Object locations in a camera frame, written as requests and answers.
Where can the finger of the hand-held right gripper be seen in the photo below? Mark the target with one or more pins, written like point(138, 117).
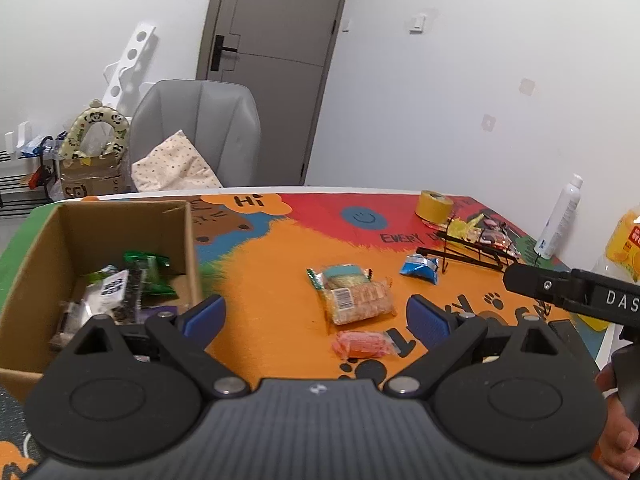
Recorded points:
point(535, 282)

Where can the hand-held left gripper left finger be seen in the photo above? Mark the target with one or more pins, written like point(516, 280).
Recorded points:
point(207, 317)

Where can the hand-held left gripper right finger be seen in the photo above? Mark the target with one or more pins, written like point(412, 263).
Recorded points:
point(425, 322)

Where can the orange red snack packet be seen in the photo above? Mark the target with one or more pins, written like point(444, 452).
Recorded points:
point(362, 344)

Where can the clear cracker packet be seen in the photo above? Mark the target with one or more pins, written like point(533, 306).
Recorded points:
point(357, 302)

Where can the snack packets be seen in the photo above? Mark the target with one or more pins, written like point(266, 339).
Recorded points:
point(120, 292)

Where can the green edged biscuit packet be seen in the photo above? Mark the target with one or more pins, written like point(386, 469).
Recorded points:
point(340, 275)

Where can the pale green snack packet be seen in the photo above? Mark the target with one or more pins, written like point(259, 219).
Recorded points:
point(100, 275)

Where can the person's right hand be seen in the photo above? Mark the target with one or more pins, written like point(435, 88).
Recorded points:
point(617, 440)

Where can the blue snack packet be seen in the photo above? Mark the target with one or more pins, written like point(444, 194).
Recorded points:
point(420, 267)

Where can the yellow juice bottle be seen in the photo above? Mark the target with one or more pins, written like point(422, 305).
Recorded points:
point(622, 245)

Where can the red and clear snack packet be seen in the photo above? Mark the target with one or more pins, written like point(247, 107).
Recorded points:
point(497, 235)

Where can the white spray bottle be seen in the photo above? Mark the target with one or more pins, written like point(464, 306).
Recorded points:
point(557, 225)

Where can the printed cat table mat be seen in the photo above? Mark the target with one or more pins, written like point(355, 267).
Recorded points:
point(280, 285)

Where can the yellow plastic wrapper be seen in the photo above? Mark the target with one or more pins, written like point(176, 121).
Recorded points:
point(462, 229)

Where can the yellow tape roll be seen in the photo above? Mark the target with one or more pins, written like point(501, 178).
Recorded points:
point(435, 206)

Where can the dotted cream cushion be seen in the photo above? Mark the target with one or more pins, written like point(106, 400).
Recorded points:
point(172, 167)

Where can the small taped cardboard box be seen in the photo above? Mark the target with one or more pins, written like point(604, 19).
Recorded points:
point(87, 177)

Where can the grey chair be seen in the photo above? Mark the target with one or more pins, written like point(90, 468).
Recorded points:
point(200, 120)

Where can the panda print toy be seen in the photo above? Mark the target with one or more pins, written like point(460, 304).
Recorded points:
point(95, 127)

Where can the black floor shelf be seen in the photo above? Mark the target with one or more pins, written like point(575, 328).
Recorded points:
point(20, 185)

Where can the white perforated rack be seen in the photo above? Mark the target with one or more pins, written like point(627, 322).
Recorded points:
point(127, 67)

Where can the grey door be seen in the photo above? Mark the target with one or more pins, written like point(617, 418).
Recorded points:
point(280, 60)

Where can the white wall hook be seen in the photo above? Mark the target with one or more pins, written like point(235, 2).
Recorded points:
point(488, 122)

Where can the white wall switch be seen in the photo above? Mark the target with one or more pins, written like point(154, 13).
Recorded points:
point(417, 22)

